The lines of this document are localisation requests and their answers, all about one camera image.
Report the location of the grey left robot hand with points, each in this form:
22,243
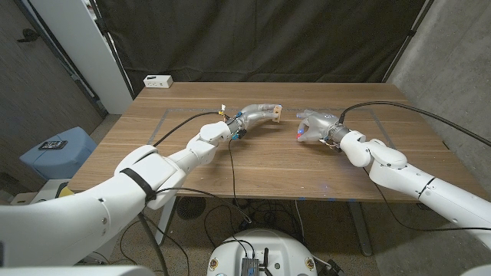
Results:
256,112

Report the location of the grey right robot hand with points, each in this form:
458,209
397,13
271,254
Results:
320,124

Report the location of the small wooden block with holes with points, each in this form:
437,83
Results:
277,114

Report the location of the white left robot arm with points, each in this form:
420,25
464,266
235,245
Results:
76,222

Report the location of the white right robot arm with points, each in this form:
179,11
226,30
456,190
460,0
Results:
403,172

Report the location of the black backdrop curtain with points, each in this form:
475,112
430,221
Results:
249,38

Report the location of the white power strip box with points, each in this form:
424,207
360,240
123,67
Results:
158,81

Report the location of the grey table leg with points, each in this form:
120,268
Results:
360,230

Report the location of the black round floor fan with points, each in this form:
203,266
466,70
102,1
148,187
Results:
193,209

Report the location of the black backdrop stand pole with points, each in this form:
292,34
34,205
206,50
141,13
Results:
406,38
111,50

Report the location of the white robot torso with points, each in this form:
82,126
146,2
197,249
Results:
276,249

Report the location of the white table leg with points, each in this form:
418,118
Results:
162,234

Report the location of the small grey finned box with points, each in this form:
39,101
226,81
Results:
249,267

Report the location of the blue stool with phone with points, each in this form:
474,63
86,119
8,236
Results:
57,161

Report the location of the black phone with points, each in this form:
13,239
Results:
53,145

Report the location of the white base with yellow mark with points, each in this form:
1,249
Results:
50,188

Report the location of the white wall panel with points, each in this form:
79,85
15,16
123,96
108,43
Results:
84,50

